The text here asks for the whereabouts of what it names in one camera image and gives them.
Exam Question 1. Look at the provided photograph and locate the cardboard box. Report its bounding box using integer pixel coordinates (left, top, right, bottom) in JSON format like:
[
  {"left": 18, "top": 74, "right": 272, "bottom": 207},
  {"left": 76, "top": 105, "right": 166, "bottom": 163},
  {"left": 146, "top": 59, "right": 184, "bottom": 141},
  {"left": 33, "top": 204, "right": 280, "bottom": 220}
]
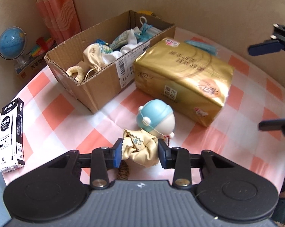
[{"left": 45, "top": 10, "right": 175, "bottom": 113}]

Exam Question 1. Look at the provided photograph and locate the brown hair scrunchie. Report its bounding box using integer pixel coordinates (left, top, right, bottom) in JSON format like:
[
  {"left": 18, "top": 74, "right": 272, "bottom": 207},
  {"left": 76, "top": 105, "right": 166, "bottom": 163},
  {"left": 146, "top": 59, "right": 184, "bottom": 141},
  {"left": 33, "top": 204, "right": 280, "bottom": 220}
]
[{"left": 116, "top": 160, "right": 130, "bottom": 180}]

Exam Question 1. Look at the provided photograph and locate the gold tissue pack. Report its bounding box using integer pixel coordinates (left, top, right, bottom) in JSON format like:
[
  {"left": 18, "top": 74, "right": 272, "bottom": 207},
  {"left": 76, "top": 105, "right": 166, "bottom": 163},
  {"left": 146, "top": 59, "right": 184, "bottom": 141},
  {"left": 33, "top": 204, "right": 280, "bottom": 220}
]
[{"left": 133, "top": 37, "right": 234, "bottom": 127}]

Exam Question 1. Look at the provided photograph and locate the white knotted cloth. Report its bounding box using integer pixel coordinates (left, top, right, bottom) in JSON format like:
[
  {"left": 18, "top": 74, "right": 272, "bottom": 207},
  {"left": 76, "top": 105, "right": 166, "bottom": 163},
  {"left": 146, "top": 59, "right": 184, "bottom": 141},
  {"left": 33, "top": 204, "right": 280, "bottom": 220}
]
[{"left": 105, "top": 27, "right": 143, "bottom": 63}]

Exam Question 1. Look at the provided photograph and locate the black white pen box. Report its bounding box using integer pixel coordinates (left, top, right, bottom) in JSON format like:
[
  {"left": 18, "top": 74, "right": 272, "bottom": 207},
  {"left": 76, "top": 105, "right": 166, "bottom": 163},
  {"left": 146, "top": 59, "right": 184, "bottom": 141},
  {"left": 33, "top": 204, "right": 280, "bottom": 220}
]
[{"left": 0, "top": 98, "right": 25, "bottom": 173}]

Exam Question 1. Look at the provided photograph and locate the blue desk globe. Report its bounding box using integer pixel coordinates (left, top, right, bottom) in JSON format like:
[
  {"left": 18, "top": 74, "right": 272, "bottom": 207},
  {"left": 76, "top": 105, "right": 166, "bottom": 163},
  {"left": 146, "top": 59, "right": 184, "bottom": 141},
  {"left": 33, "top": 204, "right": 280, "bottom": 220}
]
[{"left": 0, "top": 26, "right": 27, "bottom": 68}]

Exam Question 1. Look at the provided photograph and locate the blue embroidered sachet with tassel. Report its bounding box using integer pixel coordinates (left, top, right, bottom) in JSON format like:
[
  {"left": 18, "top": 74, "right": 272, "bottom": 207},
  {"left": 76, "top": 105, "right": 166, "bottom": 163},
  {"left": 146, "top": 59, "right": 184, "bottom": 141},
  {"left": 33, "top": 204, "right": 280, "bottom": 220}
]
[{"left": 95, "top": 30, "right": 130, "bottom": 50}]

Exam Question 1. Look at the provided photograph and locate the colourful rainbow toy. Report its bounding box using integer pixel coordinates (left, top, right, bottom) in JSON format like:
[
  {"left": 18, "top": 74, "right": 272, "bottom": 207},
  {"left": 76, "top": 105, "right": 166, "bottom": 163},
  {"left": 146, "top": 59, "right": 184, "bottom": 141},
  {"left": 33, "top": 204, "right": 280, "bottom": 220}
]
[{"left": 29, "top": 37, "right": 56, "bottom": 57}]

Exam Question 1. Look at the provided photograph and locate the blue face mask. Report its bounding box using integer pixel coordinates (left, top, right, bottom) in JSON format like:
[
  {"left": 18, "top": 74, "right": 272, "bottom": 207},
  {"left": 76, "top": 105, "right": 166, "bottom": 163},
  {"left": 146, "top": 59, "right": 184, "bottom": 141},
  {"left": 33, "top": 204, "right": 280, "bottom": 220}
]
[
  {"left": 184, "top": 40, "right": 217, "bottom": 56},
  {"left": 136, "top": 16, "right": 162, "bottom": 43}
]

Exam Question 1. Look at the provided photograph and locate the blue white round toy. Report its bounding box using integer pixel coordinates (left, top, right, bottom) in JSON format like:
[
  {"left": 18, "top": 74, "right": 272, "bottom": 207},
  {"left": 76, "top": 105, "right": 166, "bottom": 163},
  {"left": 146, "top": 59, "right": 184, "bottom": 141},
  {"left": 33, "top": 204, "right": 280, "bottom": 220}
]
[{"left": 136, "top": 99, "right": 175, "bottom": 138}]

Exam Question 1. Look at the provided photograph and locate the orange patterned curtain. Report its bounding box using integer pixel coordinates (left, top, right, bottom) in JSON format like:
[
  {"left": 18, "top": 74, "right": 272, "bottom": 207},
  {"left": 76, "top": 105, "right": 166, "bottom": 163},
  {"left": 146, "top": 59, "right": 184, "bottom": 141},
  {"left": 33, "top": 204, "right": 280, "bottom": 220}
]
[{"left": 35, "top": 0, "right": 81, "bottom": 44}]

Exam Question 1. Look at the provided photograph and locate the cream drawstring pouch with tassel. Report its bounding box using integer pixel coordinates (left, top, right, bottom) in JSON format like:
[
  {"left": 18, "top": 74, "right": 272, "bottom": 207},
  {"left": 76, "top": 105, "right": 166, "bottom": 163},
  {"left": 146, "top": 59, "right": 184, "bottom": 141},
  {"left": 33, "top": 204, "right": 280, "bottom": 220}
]
[{"left": 83, "top": 43, "right": 113, "bottom": 72}]

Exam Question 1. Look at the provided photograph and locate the checkered pink tablecloth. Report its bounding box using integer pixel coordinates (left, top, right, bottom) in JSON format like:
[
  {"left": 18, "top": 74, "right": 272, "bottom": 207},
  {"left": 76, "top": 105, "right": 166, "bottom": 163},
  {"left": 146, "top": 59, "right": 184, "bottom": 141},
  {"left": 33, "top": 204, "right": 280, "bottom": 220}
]
[{"left": 2, "top": 27, "right": 285, "bottom": 192}]

